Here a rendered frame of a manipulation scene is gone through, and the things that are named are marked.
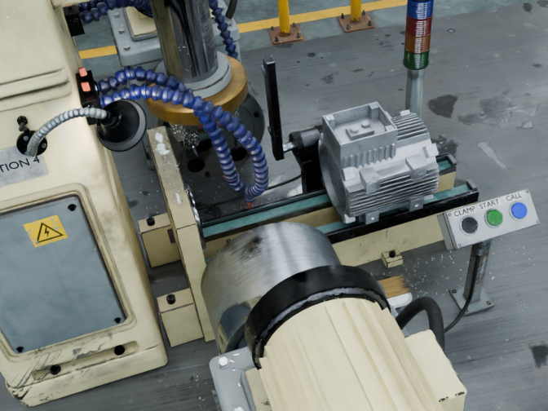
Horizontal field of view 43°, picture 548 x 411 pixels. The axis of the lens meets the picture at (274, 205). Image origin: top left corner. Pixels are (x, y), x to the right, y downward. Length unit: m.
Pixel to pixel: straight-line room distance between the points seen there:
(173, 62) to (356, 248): 0.62
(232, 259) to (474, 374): 0.55
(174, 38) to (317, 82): 1.04
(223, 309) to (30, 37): 0.50
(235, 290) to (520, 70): 1.33
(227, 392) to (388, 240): 0.68
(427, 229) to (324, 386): 0.87
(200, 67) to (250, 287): 0.36
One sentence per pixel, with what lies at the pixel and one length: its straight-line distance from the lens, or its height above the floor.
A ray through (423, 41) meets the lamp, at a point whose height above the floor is 1.11.
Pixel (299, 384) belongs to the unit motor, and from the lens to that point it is 0.77.
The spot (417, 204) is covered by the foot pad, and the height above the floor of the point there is 0.97.
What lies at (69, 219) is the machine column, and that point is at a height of 1.26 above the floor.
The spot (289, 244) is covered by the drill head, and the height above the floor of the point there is 1.16.
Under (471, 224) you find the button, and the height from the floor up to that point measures 1.07.
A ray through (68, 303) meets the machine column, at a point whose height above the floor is 1.07.
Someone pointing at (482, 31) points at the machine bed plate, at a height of 0.80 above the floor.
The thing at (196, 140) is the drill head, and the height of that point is 1.06.
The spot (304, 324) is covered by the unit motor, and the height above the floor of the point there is 1.35.
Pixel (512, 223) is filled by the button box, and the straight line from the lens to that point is 1.34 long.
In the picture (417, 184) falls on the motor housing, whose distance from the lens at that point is 1.42.
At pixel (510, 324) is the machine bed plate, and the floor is 0.80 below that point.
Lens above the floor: 2.00
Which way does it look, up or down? 44 degrees down
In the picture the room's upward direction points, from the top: 7 degrees counter-clockwise
